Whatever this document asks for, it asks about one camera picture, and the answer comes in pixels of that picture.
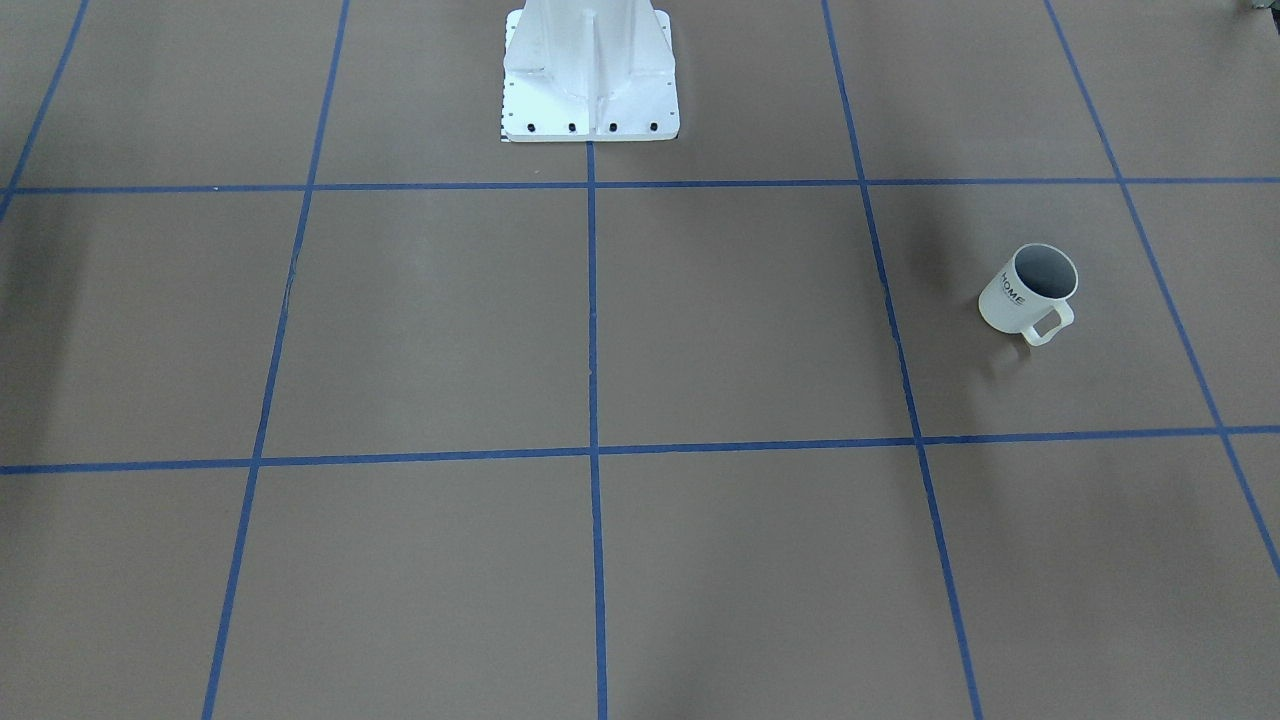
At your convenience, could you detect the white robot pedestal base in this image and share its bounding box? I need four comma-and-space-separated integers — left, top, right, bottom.
500, 1, 681, 143

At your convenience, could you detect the white mug with handle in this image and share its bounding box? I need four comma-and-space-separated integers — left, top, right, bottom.
977, 243, 1079, 347

